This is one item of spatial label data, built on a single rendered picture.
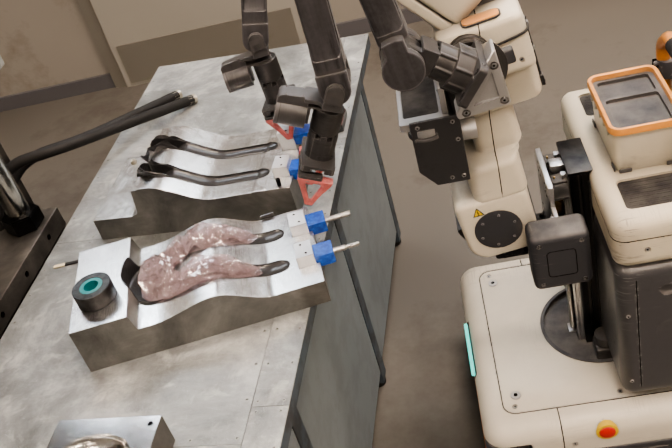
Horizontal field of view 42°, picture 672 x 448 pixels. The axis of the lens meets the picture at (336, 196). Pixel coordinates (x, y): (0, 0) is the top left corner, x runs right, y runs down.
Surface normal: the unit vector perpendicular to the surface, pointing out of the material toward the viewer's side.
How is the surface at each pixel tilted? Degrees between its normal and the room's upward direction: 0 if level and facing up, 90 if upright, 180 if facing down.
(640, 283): 90
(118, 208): 0
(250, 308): 90
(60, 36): 90
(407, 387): 0
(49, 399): 0
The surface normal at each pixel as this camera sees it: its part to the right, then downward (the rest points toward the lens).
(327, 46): 0.01, 0.45
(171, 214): -0.13, 0.61
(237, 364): -0.23, -0.78
